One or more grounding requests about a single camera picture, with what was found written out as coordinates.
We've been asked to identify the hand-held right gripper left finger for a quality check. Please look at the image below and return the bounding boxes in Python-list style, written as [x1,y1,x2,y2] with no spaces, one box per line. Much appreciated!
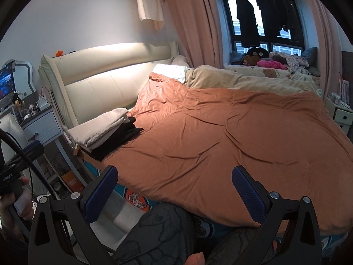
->
[28,165,119,265]

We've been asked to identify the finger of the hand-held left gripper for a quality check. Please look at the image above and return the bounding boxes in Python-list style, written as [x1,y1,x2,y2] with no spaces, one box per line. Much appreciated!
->
[11,140,45,164]

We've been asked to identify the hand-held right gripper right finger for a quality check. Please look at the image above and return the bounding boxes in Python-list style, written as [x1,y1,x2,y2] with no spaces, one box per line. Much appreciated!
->
[232,166,323,265]

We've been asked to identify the white jacket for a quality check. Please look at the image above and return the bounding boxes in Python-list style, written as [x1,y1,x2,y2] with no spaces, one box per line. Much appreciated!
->
[66,108,130,148]

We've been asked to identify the black folded clothes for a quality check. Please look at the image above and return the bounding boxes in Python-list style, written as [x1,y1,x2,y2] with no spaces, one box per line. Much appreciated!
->
[83,116,144,162]

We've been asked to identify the row of dark hanging clothes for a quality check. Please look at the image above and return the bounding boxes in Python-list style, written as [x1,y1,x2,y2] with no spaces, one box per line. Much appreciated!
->
[258,0,300,42]

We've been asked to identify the person's left hand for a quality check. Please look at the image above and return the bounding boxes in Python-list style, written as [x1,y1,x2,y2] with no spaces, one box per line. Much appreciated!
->
[0,177,38,243]

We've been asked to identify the person's right hand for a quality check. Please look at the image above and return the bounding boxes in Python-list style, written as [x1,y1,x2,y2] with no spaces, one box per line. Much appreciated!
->
[184,252,207,265]

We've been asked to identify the blue and white nightstand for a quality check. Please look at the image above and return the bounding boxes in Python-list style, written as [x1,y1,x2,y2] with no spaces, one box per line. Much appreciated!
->
[21,106,83,188]

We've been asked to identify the orange box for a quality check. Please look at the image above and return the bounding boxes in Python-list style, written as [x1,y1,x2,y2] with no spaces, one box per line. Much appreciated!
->
[62,170,86,192]

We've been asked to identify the blue printed bed sheet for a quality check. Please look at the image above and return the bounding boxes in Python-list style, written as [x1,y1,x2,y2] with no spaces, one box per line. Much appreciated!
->
[81,155,349,254]

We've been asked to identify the white chair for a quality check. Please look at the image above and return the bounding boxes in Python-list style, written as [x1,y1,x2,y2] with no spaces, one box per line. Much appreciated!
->
[0,113,29,166]

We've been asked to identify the orange duvet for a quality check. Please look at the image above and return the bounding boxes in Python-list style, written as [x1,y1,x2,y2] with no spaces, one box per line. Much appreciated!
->
[102,72,353,236]

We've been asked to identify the person's grey printed pants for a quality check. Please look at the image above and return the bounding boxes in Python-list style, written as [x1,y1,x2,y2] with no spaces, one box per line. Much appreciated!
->
[113,203,276,265]

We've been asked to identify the computer monitor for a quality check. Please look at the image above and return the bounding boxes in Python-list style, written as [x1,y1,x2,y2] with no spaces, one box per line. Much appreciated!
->
[0,63,15,101]

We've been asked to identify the cream bed headboard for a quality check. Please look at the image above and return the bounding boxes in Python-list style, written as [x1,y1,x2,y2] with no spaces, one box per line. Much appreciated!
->
[39,41,180,136]

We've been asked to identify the beige blanket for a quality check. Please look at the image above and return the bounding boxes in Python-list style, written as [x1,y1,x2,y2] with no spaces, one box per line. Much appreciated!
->
[185,65,323,94]

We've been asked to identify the small white nightstand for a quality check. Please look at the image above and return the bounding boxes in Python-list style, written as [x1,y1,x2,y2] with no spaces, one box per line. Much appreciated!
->
[324,95,353,129]

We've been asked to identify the cream bear print cushion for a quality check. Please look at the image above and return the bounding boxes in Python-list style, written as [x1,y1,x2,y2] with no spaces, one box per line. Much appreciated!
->
[223,63,322,85]

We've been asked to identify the pink plush toy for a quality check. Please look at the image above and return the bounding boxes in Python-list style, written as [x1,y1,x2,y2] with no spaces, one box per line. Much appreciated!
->
[257,59,287,71]

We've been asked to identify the white pillow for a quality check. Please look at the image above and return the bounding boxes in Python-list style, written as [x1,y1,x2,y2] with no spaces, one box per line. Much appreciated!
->
[150,63,191,84]

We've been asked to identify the floral cloth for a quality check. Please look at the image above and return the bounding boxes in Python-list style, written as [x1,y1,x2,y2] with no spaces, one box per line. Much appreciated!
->
[269,52,311,75]

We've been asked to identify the dark plush toy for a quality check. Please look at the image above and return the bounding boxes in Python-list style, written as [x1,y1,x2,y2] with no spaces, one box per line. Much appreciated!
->
[247,47,269,60]

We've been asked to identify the dark framed window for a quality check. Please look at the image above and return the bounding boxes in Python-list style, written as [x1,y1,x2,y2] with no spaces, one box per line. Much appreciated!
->
[221,0,306,57]

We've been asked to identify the grey cushion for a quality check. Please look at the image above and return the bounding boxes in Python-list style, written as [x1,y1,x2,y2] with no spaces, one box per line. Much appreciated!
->
[302,46,318,67]

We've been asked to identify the pink curtain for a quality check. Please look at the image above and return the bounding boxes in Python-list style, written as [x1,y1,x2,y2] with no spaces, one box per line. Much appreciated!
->
[303,0,342,97]
[153,0,224,69]

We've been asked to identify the black hanging coat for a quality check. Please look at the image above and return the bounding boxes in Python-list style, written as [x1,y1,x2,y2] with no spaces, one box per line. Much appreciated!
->
[235,0,261,48]

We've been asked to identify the white air conditioner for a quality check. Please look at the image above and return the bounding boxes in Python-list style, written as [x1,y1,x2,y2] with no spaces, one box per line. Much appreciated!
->
[135,0,165,31]

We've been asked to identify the black cable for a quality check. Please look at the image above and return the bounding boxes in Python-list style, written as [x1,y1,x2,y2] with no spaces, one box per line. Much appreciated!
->
[0,128,60,199]

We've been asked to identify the white box with red cable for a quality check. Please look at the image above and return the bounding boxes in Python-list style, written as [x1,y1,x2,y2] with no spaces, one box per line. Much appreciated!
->
[39,87,54,109]

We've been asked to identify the wavy frame mirror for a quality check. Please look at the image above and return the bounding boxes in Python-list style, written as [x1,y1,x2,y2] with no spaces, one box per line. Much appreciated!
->
[12,59,35,93]

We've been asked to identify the white wire rack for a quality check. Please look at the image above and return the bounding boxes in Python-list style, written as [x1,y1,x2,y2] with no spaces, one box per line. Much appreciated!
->
[338,73,353,107]

